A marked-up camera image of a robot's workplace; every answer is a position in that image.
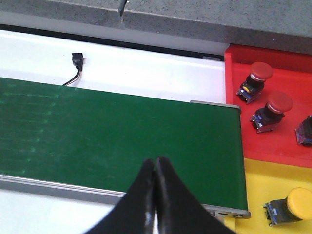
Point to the red mushroom push button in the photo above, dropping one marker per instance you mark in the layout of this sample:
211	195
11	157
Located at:
254	83

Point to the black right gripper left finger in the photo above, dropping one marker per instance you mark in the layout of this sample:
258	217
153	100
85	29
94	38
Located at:
134	213

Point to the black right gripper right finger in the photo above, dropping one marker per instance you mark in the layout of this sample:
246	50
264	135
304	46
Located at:
178	211

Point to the yellow plastic tray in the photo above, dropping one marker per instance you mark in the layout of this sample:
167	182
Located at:
266	181

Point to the grey stone slab left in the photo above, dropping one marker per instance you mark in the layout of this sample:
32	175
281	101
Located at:
93	12

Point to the aluminium conveyor frame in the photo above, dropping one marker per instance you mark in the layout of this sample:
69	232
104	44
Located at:
73	190

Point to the grey stone slab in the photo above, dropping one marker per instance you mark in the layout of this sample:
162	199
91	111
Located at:
274	24
93	12

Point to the yellow mushroom push button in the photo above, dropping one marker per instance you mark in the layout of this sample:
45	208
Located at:
297	206

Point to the small black sensor block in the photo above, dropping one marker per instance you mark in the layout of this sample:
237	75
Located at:
78	60

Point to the red plastic tray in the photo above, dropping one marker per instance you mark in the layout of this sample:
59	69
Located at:
292	74

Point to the green conveyor belt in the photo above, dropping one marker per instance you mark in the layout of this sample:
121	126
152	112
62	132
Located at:
27	95

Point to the grey stone slab right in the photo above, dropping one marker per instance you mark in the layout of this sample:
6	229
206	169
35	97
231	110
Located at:
274	24

